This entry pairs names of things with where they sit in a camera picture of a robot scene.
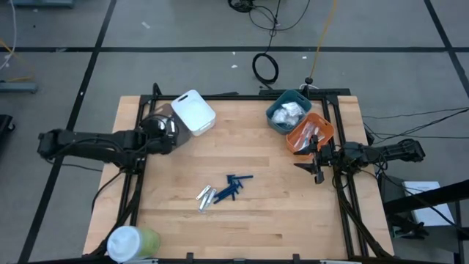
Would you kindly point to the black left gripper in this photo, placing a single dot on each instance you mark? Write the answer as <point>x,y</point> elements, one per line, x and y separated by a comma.
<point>161,135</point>

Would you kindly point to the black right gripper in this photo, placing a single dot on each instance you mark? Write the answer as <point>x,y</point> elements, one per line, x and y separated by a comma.
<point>319,177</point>

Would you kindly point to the toothbrush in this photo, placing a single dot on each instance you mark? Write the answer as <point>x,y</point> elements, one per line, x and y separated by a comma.
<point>319,136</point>
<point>303,137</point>
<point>311,132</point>

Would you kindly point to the blue screws pile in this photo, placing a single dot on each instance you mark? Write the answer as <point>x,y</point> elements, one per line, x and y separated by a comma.
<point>229,188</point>

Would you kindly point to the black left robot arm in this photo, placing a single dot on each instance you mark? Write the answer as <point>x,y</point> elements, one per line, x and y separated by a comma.
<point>91,144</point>

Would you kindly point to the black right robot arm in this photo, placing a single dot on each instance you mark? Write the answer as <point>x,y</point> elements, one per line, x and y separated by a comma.
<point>395,151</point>

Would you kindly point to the grey plastic bin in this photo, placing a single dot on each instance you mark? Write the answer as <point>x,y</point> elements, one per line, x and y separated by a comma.
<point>183,133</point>

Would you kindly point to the orange plastic bin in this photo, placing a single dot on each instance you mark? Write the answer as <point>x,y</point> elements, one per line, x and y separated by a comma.
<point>327,129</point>

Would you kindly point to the white plastic bin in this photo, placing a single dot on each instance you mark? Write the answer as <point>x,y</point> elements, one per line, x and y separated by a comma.
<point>194,111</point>

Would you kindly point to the teal plastic bin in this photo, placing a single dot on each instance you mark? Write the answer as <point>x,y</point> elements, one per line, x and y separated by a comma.
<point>289,97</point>

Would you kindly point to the black stand knob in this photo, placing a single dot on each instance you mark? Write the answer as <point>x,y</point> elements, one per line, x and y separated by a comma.
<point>309,80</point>

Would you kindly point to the black table clamp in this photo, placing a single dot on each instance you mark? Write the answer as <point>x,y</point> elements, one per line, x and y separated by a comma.
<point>190,256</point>
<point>296,256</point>

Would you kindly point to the silver aluminium bar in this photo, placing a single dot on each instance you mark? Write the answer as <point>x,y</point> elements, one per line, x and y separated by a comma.
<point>340,262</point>
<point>143,261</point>

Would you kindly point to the green disinfecting wipes canister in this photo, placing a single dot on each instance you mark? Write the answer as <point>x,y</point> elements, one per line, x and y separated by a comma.
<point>128,243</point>

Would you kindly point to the black beam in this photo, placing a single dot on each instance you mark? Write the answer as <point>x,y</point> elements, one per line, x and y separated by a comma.
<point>428,198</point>

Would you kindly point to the white box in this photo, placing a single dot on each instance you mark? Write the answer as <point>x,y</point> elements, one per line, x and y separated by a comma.
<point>436,217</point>

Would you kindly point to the grey metal foot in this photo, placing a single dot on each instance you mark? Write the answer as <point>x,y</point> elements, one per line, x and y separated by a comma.
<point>42,3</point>
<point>18,87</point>

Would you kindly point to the grey equipment cart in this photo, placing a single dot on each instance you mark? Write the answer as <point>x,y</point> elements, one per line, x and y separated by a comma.
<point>447,234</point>

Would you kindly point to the black caster base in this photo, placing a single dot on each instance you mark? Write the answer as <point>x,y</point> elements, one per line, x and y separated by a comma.
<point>5,124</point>

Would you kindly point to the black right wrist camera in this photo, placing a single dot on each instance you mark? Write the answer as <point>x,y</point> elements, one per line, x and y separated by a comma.
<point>325,154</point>

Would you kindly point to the black metal table frame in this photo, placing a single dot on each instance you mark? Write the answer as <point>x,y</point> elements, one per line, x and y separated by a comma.
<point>238,97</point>

